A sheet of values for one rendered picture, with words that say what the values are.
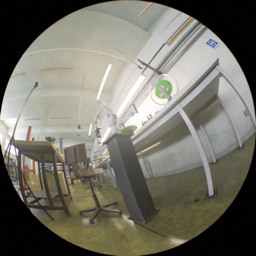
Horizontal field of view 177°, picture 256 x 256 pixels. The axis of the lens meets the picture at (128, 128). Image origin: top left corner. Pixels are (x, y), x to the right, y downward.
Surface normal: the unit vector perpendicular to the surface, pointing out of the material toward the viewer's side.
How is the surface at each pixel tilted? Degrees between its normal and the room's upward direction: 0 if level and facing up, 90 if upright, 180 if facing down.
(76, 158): 90
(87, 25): 180
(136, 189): 90
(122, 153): 90
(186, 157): 90
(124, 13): 180
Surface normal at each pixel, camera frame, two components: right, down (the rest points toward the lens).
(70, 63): 0.30, 0.86
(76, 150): 0.05, -0.44
